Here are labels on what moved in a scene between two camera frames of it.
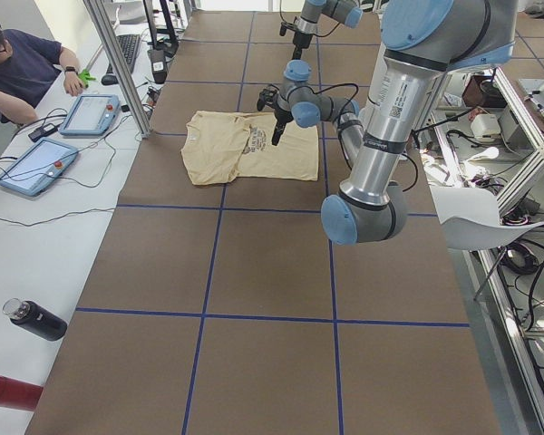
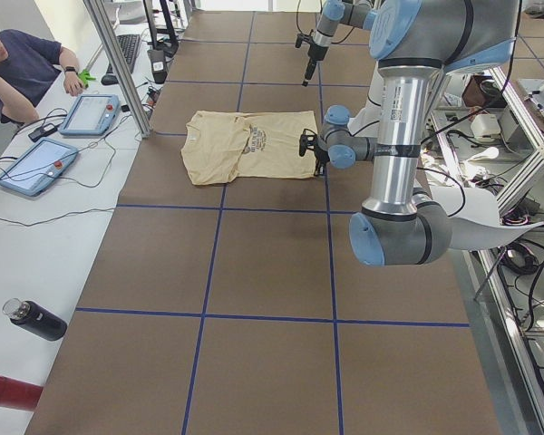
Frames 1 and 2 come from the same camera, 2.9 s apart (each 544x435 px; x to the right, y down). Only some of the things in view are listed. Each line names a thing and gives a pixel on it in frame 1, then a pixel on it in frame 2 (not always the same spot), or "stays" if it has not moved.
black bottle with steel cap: (35, 318) stays
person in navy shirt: (18, 67) stays
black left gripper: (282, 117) to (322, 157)
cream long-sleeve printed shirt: (219, 147) stays
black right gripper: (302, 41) to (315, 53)
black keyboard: (129, 43) stays
